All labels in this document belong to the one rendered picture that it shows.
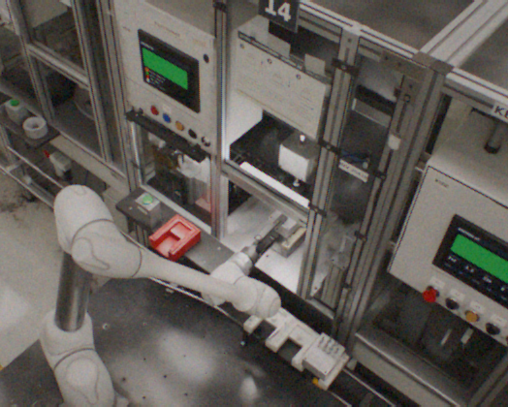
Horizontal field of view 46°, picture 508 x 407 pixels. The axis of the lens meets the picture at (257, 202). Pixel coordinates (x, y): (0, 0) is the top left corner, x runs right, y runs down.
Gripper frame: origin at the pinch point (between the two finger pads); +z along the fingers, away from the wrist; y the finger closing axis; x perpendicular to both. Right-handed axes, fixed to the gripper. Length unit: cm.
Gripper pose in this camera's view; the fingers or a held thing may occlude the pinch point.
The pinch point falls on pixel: (279, 226)
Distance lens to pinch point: 226.5
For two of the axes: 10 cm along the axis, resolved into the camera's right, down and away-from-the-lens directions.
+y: 0.2, -6.3, -7.7
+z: 6.3, -5.9, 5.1
